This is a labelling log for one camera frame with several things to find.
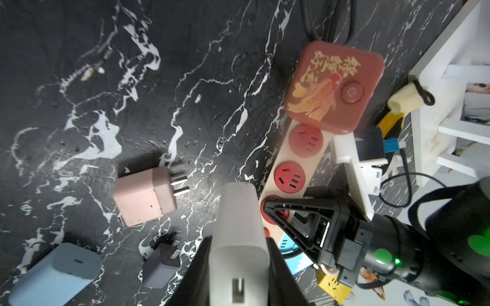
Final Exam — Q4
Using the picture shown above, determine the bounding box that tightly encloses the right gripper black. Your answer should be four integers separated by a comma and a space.
264, 193, 425, 287

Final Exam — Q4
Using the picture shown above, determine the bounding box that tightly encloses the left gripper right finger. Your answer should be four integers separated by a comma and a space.
267, 238, 309, 306

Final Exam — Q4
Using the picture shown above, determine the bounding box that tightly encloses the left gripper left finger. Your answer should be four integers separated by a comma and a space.
166, 237, 212, 306

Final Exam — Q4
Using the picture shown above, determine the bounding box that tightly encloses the teal triangular power strip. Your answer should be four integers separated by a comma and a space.
279, 235, 313, 275

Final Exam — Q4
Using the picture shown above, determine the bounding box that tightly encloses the dark grey small plug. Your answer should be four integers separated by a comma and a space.
142, 240, 181, 289

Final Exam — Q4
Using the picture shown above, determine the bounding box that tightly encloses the yellow cube socket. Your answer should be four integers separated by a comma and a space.
316, 270, 352, 303

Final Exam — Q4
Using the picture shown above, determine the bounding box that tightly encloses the white grey plug adapter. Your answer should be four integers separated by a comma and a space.
208, 182, 271, 305

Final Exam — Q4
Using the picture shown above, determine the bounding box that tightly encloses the beige power strip with plugs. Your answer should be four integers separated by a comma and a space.
259, 120, 333, 244

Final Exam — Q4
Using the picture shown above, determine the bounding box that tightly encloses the pink plug adapter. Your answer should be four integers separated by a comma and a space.
113, 166, 190, 227

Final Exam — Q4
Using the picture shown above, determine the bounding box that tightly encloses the light blue plug adapter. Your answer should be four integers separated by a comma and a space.
8, 242, 102, 305

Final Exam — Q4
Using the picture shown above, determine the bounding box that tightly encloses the dark red cube plug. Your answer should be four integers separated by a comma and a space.
285, 41, 385, 135

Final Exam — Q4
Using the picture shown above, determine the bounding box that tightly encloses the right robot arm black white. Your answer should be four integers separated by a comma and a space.
264, 178, 489, 305

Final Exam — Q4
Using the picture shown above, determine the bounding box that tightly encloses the white wooden display stand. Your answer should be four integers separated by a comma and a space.
408, 1, 489, 179

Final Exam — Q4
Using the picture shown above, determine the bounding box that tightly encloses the black cable bundle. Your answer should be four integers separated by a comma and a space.
298, 0, 359, 45

